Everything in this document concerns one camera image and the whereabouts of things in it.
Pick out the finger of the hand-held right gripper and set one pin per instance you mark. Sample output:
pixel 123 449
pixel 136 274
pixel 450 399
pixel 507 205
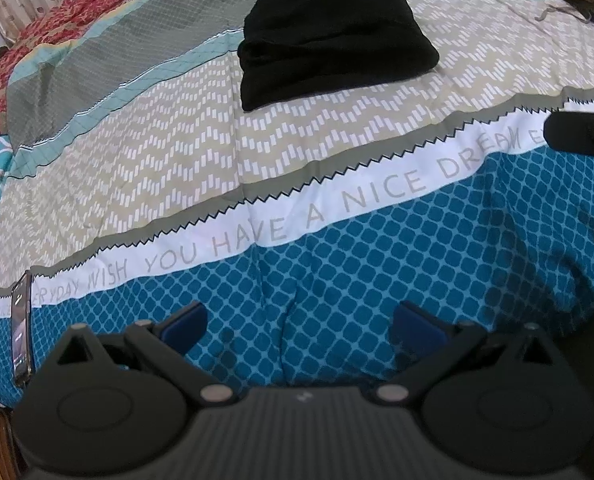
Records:
pixel 577 132

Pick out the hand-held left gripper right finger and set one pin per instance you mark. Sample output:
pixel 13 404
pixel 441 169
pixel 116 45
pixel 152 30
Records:
pixel 417 325

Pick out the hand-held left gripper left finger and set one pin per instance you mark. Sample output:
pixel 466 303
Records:
pixel 184 322

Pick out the black pants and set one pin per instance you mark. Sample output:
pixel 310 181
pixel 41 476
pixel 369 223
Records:
pixel 327 35

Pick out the black smartphone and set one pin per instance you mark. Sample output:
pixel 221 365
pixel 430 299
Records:
pixel 21 330

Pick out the patterned teal beige bedsheet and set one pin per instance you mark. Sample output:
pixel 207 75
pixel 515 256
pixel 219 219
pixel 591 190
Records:
pixel 297 185

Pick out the red floral quilt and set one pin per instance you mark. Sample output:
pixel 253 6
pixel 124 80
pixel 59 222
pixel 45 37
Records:
pixel 32 45

